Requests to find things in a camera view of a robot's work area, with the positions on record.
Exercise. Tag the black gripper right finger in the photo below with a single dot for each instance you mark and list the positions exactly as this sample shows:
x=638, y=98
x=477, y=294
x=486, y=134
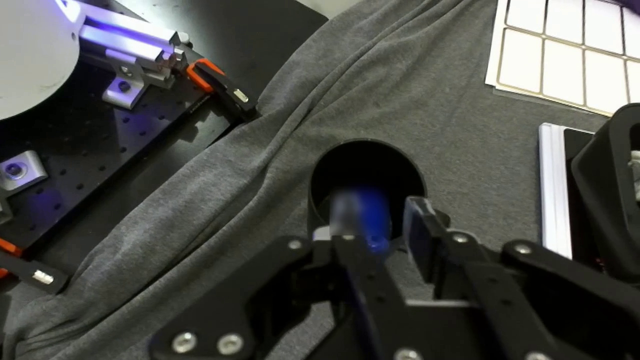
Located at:
x=521, y=301

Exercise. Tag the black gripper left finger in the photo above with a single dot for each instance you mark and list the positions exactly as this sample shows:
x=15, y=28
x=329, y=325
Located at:
x=300, y=301

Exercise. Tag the black mug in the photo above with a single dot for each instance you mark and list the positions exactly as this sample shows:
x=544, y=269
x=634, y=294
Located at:
x=372, y=166

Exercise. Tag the orange black clamp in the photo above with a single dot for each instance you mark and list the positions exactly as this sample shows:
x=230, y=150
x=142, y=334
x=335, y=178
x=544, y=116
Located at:
x=30, y=270
x=212, y=79

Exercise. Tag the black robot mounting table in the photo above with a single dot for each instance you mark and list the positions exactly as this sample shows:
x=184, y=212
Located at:
x=80, y=166

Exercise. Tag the purple cloth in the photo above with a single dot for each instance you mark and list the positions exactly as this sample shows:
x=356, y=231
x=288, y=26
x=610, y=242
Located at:
x=630, y=2

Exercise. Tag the silver metal bracket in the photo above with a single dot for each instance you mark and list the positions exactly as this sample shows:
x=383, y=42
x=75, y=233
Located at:
x=123, y=90
x=21, y=170

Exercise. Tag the silver aluminium rail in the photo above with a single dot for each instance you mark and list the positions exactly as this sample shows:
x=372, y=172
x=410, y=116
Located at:
x=127, y=36

